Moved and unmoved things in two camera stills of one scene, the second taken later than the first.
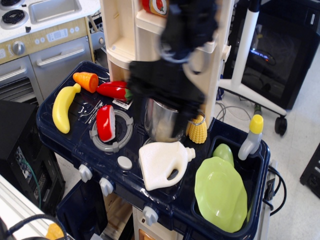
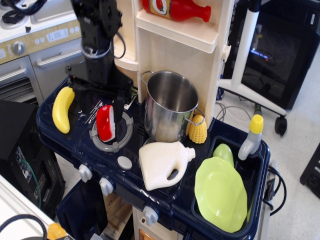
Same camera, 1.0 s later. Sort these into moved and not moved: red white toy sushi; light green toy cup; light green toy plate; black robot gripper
Moved: black robot gripper
Not moved: red white toy sushi; light green toy cup; light green toy plate
